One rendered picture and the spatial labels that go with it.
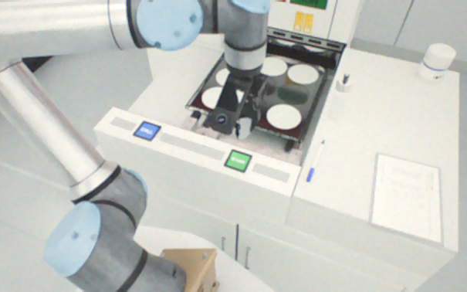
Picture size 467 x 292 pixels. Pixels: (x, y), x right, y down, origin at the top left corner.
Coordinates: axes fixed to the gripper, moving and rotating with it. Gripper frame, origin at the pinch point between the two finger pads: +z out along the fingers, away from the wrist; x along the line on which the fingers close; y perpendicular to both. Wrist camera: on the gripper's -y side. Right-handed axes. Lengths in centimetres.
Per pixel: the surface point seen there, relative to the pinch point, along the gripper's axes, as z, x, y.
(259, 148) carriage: 17.8, -1.5, 13.0
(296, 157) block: 15.0, -12.2, 12.0
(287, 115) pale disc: 15.8, -5.0, 26.9
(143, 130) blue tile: 9.3, 26.8, -0.5
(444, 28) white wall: 76, -65, 209
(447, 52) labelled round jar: 0, -41, 53
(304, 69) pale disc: 16, -3, 50
